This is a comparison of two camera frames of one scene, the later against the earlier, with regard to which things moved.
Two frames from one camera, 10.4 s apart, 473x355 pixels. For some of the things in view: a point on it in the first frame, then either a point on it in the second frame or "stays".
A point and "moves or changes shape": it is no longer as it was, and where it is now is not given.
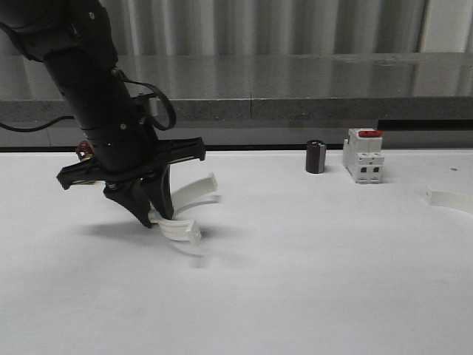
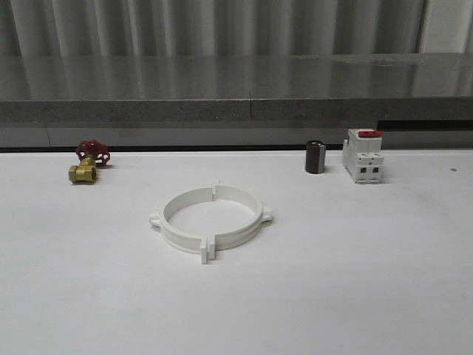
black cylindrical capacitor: (315, 156) stays
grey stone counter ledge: (270, 99) stays
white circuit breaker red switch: (362, 154) stays
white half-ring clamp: (441, 198) → (236, 236)
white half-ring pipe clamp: (180, 229) moves or changes shape
